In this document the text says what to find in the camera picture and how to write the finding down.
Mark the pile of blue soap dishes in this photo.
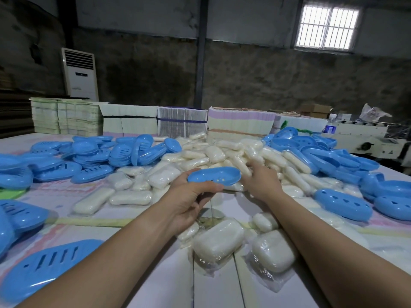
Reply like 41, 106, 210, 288
263, 126, 411, 222
0, 134, 182, 191

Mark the white packing machine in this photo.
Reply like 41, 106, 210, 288
321, 120, 411, 176

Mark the white plastic bag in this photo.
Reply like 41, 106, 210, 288
359, 103, 393, 122

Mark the white floor air conditioner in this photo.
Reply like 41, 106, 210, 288
61, 47, 100, 102

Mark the person's right forearm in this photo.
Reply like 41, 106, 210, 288
262, 190, 411, 308

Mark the stack of pale green cartons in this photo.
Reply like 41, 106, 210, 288
30, 97, 104, 137

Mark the stack of dark boards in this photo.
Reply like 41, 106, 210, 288
0, 89, 36, 139

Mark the blue slotted soap dish lid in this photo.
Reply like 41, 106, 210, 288
0, 199, 50, 235
0, 207, 17, 258
1, 239, 104, 304

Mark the dark steel pillar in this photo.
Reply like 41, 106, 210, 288
193, 0, 210, 109

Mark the green plastic piece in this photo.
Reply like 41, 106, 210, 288
0, 188, 27, 200

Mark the pile of wrapped soap bars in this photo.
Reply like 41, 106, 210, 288
72, 131, 370, 294

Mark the stack of pink striped cartons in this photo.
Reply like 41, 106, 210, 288
207, 107, 277, 140

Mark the barred window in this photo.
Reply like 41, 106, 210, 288
294, 0, 361, 52

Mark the brown cardboard box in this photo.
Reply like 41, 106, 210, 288
298, 104, 333, 119

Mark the person's right hand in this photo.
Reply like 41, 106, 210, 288
241, 158, 285, 203

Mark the clear water bottle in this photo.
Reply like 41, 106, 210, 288
322, 114, 338, 135

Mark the person's left hand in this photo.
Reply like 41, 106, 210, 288
156, 168, 225, 236

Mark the blue soap dish tray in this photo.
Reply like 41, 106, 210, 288
188, 167, 242, 186

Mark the stack of silver strapped cartons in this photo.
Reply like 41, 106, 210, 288
157, 106, 209, 138

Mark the person's left forearm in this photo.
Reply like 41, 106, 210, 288
16, 202, 176, 308

